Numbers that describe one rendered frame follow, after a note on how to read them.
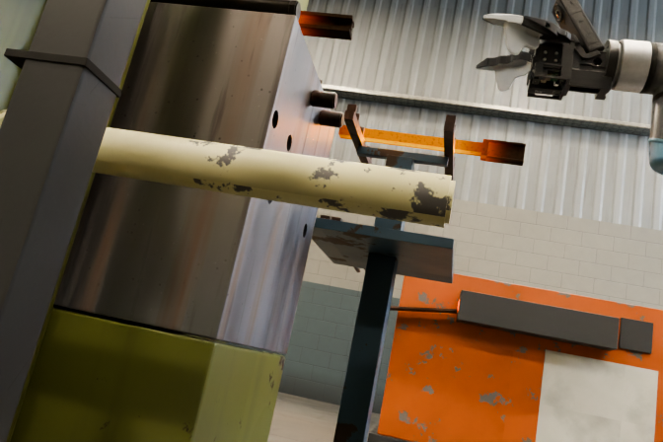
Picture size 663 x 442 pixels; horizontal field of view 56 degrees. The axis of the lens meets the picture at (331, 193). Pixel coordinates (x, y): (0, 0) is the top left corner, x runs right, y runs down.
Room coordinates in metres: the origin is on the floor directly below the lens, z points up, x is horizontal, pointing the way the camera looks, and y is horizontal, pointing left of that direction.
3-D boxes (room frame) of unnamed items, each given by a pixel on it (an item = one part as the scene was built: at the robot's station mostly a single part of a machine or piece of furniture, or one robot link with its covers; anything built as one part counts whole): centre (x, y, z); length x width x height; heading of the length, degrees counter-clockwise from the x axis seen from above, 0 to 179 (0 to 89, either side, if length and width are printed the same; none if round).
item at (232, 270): (1.01, 0.33, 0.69); 0.56 x 0.38 x 0.45; 78
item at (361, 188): (0.56, 0.11, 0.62); 0.44 x 0.05 x 0.05; 78
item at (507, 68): (0.92, -0.24, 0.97); 0.09 x 0.03 x 0.06; 42
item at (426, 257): (1.35, -0.14, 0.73); 0.40 x 0.30 x 0.02; 166
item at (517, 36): (0.80, -0.21, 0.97); 0.09 x 0.03 x 0.06; 114
